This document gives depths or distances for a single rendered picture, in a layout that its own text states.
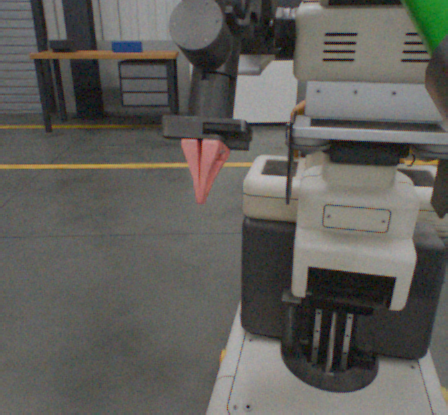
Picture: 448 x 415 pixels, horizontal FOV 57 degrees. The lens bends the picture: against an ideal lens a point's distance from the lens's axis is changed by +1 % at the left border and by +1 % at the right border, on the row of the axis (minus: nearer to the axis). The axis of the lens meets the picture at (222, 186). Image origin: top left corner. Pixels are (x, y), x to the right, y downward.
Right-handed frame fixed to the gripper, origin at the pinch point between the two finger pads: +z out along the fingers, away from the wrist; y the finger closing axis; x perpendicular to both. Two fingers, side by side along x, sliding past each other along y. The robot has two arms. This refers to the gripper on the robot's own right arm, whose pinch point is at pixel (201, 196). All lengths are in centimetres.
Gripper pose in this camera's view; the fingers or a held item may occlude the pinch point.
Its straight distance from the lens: 50.5
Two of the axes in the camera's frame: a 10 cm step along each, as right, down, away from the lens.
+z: -1.0, 9.9, -0.7
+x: 2.1, 0.9, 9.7
